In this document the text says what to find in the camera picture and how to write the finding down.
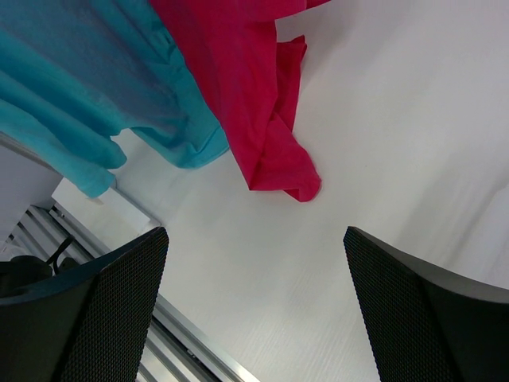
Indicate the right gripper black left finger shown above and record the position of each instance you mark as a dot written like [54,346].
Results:
[86,323]

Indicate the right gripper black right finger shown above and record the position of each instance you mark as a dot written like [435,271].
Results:
[425,323]

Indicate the teal t shirt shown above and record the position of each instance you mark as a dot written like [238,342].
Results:
[75,74]

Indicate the red t shirt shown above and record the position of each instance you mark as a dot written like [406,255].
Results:
[251,82]

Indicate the aluminium rail base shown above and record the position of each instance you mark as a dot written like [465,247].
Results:
[175,350]

